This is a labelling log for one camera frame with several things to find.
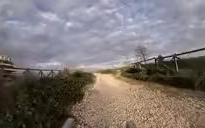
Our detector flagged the bare tree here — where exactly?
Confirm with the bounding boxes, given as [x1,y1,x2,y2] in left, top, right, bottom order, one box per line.
[134,45,149,63]

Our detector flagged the pale gravel path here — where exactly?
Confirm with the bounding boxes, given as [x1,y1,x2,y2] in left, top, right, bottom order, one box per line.
[69,72,205,128]

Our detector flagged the robot's own part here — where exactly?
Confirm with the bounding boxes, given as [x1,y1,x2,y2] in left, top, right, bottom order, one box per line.
[125,120,136,128]
[61,117,76,128]

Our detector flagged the low dark bushes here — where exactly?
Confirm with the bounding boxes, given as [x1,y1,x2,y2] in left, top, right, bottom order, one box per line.
[0,70,97,128]

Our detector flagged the dark grassy bank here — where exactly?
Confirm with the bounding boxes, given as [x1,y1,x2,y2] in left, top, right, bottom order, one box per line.
[99,55,205,94]

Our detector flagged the building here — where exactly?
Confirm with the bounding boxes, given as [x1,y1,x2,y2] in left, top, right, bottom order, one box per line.
[0,50,16,69]

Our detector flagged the wooden rail fence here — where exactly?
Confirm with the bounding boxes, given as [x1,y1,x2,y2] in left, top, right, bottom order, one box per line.
[0,65,65,80]
[129,45,205,73]

